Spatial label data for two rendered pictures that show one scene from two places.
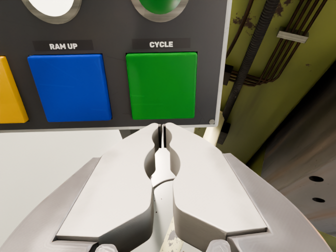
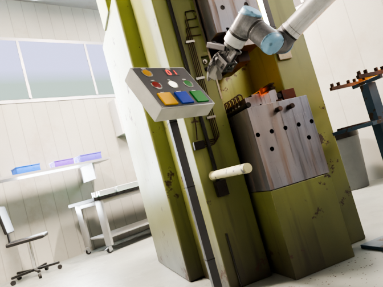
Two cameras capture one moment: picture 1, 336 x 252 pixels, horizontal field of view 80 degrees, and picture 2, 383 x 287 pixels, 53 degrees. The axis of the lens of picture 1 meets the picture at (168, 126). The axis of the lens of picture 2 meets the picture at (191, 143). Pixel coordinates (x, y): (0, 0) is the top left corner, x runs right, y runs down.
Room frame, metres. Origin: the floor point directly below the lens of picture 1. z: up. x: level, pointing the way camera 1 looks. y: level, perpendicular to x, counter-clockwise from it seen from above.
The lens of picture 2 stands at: (-1.13, 1.29, 0.66)
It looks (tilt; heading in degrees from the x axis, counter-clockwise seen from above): 4 degrees up; 318
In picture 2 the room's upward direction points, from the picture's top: 15 degrees counter-clockwise
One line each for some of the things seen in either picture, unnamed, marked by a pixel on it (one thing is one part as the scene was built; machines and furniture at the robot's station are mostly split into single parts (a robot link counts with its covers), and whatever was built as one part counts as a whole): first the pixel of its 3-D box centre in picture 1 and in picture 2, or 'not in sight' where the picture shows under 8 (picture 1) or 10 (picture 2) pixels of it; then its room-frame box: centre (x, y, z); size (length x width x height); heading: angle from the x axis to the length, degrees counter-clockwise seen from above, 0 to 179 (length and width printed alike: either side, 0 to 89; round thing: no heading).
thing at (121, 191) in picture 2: not in sight; (157, 201); (3.56, -1.95, 0.40); 2.32 x 0.84 x 0.81; 92
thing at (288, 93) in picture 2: not in sight; (283, 97); (0.13, -0.63, 0.95); 0.12 x 0.09 x 0.07; 157
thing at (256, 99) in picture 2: not in sight; (245, 107); (0.34, -0.52, 0.96); 0.42 x 0.20 x 0.09; 157
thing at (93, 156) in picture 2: not in sight; (88, 158); (3.80, -1.18, 1.25); 0.33 x 0.23 x 0.11; 92
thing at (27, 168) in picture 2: not in sight; (25, 169); (3.77, -0.32, 1.25); 0.30 x 0.21 x 0.10; 92
